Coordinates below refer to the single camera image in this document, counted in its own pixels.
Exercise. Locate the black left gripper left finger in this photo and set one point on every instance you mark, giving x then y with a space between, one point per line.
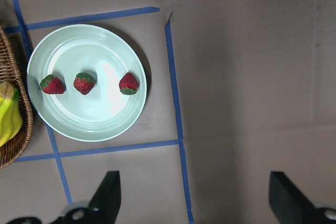
102 208

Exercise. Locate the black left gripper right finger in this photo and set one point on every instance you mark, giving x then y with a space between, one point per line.
290 205

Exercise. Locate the red strawberry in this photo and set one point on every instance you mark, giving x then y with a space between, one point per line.
128 84
84 82
52 85

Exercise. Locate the light green plate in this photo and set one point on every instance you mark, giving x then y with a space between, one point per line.
103 113

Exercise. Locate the yellow banana bunch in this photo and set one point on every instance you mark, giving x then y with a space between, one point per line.
11 119

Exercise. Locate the brown paper table cover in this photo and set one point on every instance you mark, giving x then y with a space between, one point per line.
237 88

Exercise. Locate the brown wicker basket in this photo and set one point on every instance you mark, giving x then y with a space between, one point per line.
11 71

